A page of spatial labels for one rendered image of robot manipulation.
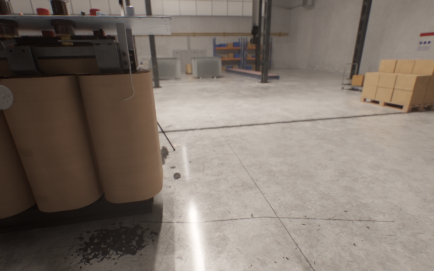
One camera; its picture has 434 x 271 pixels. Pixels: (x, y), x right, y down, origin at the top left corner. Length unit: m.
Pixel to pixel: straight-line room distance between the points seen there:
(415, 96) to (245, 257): 5.34
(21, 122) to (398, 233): 2.49
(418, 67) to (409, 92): 0.67
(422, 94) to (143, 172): 5.85
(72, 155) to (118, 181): 0.33
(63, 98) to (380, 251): 2.14
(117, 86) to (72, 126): 0.39
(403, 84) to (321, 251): 4.99
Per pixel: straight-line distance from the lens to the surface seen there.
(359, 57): 13.36
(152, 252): 1.61
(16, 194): 1.96
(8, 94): 1.31
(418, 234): 2.11
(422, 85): 6.25
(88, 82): 1.47
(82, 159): 1.67
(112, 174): 1.62
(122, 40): 1.51
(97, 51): 1.47
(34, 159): 1.72
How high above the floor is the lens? 1.15
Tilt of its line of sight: 20 degrees down
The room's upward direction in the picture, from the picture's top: 1 degrees counter-clockwise
